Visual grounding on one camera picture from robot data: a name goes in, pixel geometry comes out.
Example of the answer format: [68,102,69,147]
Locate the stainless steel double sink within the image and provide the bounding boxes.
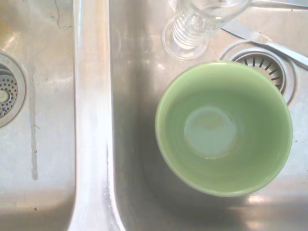
[0,0,308,231]

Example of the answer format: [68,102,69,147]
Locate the green ceramic bowl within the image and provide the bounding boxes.
[154,61,294,198]

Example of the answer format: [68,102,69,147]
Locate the clear ribbed drinking glass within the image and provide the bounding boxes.
[161,0,251,61]

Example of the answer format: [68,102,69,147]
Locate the slotted sink drain strainer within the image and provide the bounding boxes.
[219,39,296,105]

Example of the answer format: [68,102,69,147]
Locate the silver butter knife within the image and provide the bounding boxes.
[221,20,308,70]

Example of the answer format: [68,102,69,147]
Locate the perforated sink drain strainer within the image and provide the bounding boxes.
[0,51,29,128]

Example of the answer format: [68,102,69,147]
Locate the silver cutlery handle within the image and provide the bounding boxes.
[251,0,308,11]

